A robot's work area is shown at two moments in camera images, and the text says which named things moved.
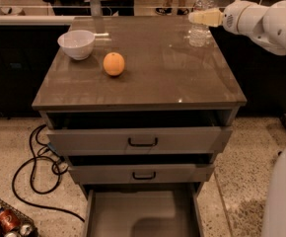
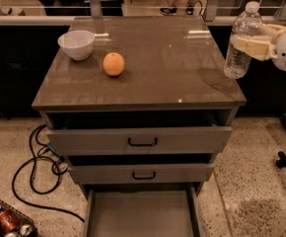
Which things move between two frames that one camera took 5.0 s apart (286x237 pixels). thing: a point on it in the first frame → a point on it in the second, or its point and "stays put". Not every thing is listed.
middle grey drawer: [140, 168] stays put
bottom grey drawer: [148, 210] stays put
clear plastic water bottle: [199, 36] → [248, 23]
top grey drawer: [139, 132] stays put
